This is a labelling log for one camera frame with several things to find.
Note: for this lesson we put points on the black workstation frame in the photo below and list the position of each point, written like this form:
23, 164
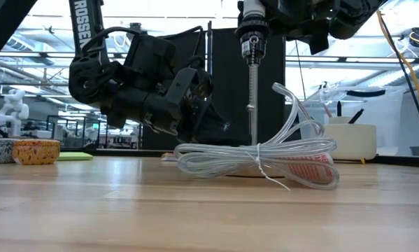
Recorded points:
84, 133

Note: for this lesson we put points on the pink spiral notebook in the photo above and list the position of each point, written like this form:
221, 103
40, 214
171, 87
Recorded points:
169, 157

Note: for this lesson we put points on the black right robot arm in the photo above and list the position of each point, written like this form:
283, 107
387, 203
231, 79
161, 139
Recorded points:
356, 17

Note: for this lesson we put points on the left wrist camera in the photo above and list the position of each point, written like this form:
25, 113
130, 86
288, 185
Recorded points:
149, 56

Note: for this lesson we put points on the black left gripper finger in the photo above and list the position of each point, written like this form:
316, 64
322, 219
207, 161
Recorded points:
216, 133

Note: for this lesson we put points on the green sticky note pad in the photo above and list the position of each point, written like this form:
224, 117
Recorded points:
74, 156

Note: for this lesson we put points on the white round pen holder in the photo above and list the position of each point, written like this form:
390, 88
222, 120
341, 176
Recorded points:
356, 141

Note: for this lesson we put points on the black partition panel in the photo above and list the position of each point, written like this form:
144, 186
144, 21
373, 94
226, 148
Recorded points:
226, 70
160, 140

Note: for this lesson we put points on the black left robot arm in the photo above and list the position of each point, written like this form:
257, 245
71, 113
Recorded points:
86, 35

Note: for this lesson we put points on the clear plastic storage bin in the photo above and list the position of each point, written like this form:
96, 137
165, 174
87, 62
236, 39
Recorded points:
387, 115

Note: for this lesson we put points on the slim black pen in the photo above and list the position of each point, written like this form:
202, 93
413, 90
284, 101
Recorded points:
356, 116

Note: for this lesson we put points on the white humanoid robot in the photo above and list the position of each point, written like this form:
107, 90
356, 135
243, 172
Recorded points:
13, 112

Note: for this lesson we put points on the pink pencil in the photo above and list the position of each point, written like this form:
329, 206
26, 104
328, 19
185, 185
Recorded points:
327, 110

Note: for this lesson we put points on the short black marker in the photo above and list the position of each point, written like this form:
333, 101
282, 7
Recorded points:
339, 108

